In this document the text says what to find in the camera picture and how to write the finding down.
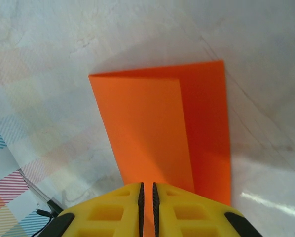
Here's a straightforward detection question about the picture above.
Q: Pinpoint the thin black cable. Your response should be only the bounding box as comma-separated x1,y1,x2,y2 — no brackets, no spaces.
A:
35,208,55,237

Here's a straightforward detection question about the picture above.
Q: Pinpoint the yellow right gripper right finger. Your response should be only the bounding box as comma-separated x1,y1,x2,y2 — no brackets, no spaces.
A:
152,182,263,237

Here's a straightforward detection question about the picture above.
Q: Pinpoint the aluminium side rail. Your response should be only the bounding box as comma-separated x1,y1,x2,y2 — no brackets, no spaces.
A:
16,167,66,217

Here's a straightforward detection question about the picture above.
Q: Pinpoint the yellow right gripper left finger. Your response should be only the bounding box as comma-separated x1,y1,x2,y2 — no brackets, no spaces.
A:
42,182,145,237

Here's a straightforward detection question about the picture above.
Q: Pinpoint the orange paper sheet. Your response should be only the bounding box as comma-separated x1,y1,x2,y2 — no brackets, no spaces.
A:
88,60,233,237

